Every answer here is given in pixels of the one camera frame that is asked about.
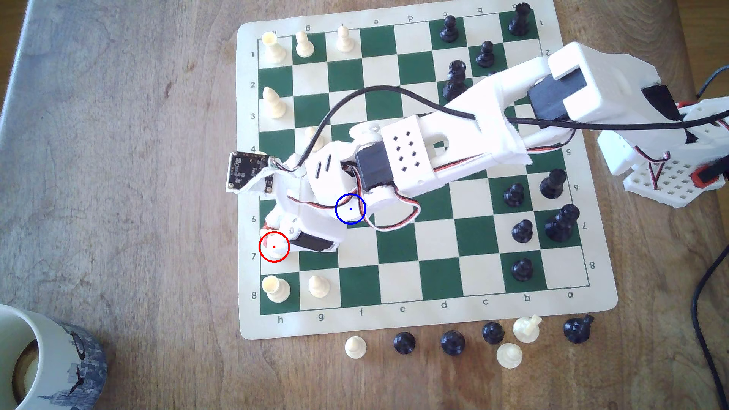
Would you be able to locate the black bishop chess piece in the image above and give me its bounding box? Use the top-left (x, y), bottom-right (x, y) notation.
top-left (442, 60), bottom-right (469, 103)

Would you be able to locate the white bishop chess piece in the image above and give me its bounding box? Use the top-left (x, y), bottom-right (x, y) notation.
top-left (262, 87), bottom-right (287, 119)

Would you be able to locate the white mug with skyline print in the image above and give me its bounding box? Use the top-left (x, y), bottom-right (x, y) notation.
top-left (0, 304), bottom-right (108, 410)

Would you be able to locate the black knight chess piece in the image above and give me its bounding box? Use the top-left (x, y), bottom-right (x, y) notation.
top-left (563, 314), bottom-right (595, 344)

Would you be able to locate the red white black servo wire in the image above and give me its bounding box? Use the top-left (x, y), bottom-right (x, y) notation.
top-left (287, 192), bottom-right (423, 232)

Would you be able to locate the black camera circuit board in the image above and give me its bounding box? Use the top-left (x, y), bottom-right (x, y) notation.
top-left (227, 151), bottom-right (275, 195)

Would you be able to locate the green white chess board mat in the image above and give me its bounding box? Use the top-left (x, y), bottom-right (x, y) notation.
top-left (236, 0), bottom-right (619, 341)

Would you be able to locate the black king chess piece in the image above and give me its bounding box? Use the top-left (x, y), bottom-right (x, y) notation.
top-left (544, 204), bottom-right (581, 243)

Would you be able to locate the black camera cable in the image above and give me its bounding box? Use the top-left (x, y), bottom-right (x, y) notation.
top-left (272, 85), bottom-right (729, 172)

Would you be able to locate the red black clamp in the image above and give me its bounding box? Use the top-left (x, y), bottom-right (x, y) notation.
top-left (691, 154), bottom-right (729, 186)

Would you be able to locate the black rook chess piece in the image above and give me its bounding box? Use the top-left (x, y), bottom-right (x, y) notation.
top-left (508, 2), bottom-right (533, 38)

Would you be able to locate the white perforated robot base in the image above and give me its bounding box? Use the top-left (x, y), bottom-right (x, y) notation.
top-left (622, 97), bottom-right (729, 208)

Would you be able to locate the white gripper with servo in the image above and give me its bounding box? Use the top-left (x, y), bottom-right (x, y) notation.
top-left (261, 189), bottom-right (344, 255)

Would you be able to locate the white rook chess piece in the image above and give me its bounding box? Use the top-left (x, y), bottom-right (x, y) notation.
top-left (260, 31), bottom-right (287, 65)
top-left (261, 275), bottom-right (291, 304)

